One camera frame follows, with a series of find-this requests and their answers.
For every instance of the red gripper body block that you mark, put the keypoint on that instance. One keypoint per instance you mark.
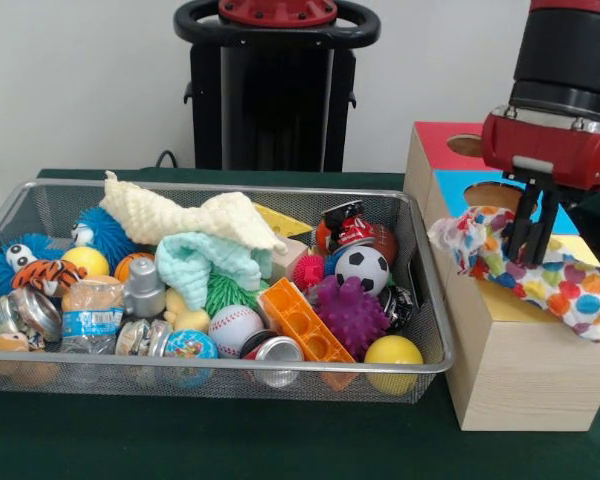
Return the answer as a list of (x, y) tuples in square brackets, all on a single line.
[(565, 150)]

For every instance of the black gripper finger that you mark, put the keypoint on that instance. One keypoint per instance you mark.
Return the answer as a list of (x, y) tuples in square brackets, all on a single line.
[(521, 225), (542, 230)]

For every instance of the dotted paper napkin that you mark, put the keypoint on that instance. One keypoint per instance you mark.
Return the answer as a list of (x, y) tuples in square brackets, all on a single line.
[(570, 290)]

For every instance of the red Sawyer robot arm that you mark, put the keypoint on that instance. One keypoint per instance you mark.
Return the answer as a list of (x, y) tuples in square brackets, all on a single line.
[(565, 60)]

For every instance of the wooden three-hole sorting box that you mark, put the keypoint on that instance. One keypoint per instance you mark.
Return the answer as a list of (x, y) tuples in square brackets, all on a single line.
[(530, 375)]

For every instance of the silver mesh bin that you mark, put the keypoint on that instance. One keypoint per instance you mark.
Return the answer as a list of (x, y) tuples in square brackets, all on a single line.
[(30, 382)]

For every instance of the brown toy football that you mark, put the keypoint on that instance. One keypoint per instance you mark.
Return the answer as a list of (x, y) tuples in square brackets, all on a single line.
[(387, 245)]

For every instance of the black and white soccer ball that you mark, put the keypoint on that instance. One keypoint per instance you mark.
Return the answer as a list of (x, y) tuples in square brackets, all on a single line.
[(362, 270)]

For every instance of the smooth yellow ball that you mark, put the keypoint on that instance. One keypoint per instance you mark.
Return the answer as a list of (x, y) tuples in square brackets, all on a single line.
[(392, 352)]

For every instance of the purple spiky ball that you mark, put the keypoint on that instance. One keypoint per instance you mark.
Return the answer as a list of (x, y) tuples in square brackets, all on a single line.
[(352, 315)]

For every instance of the orange plastic building block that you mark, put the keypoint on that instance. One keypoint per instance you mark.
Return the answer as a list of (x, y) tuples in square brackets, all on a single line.
[(300, 320)]

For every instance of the white baseball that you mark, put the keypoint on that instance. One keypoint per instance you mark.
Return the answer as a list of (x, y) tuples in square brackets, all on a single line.
[(235, 330)]

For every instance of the mint green cloth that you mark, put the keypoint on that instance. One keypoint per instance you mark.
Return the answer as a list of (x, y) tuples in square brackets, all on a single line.
[(195, 265)]

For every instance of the cream knitted cloth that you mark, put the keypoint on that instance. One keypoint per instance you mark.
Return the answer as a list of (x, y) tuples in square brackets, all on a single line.
[(180, 215)]

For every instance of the dark green tablecloth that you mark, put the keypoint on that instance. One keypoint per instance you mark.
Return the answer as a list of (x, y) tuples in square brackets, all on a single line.
[(230, 440)]

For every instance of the orange striped tiger plush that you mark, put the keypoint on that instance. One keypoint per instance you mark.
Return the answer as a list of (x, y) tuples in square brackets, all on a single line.
[(50, 272)]

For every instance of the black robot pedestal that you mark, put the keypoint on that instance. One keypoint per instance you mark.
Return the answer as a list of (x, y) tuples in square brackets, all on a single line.
[(280, 100)]

